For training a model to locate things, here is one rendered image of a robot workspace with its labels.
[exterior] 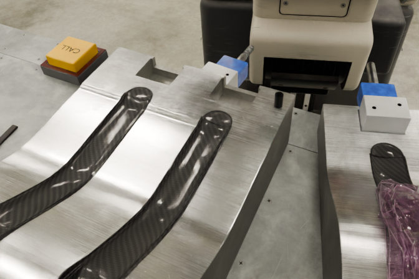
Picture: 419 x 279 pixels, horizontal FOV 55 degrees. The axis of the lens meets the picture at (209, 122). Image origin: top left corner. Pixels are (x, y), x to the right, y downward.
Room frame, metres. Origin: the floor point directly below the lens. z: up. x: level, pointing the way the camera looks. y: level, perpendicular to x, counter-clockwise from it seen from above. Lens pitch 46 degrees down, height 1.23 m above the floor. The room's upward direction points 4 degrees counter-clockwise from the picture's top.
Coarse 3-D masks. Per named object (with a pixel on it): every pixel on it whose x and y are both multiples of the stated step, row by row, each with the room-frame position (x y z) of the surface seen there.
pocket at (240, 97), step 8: (224, 80) 0.40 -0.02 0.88; (216, 88) 0.38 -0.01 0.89; (224, 88) 0.40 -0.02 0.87; (232, 88) 0.39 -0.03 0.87; (240, 88) 0.39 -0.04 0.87; (216, 96) 0.38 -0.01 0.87; (224, 96) 0.39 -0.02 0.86; (232, 96) 0.39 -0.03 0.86; (240, 96) 0.38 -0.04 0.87; (248, 96) 0.38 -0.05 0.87; (240, 104) 0.37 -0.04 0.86; (248, 104) 0.37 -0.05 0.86
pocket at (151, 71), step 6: (150, 60) 0.45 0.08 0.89; (144, 66) 0.43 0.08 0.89; (150, 66) 0.45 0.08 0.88; (156, 66) 0.45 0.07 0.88; (138, 72) 0.42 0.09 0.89; (144, 72) 0.43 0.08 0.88; (150, 72) 0.44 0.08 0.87; (156, 72) 0.45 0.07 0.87; (162, 72) 0.44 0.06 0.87; (168, 72) 0.44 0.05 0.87; (174, 72) 0.43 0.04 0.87; (150, 78) 0.44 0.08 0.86; (156, 78) 0.44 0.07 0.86; (162, 78) 0.44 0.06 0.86; (168, 78) 0.44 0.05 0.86; (174, 78) 0.43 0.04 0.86; (168, 84) 0.42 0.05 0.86
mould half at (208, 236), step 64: (128, 64) 0.44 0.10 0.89; (64, 128) 0.33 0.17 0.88; (192, 128) 0.32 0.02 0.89; (256, 128) 0.31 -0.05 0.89; (0, 192) 0.23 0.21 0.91; (128, 192) 0.24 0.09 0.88; (256, 192) 0.25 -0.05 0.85; (0, 256) 0.15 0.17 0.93; (64, 256) 0.15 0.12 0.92; (192, 256) 0.16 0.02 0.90
